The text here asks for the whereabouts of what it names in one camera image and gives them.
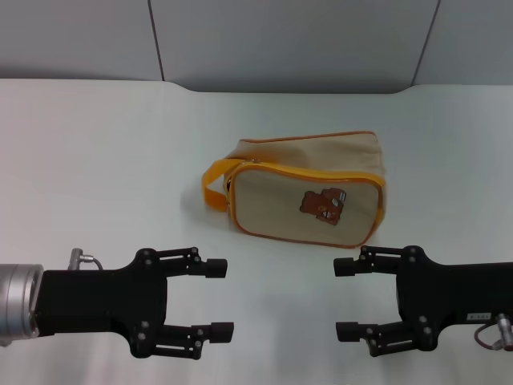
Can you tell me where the silver gripper cable plug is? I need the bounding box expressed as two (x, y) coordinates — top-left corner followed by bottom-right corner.
(474, 314), (513, 351)
(69, 248), (106, 271)

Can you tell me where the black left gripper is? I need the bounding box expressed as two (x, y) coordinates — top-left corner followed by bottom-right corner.
(37, 245), (236, 360)

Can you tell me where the silver left gripper cable plug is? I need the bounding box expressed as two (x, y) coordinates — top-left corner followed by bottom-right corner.
(69, 248), (106, 271)

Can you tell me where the silver right gripper cable plug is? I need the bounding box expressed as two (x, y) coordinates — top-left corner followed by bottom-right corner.
(474, 314), (513, 351)

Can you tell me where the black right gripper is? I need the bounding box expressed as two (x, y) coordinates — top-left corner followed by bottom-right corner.
(333, 245), (513, 358)

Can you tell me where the beige food bag orange trim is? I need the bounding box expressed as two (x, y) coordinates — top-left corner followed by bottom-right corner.
(200, 130), (388, 251)

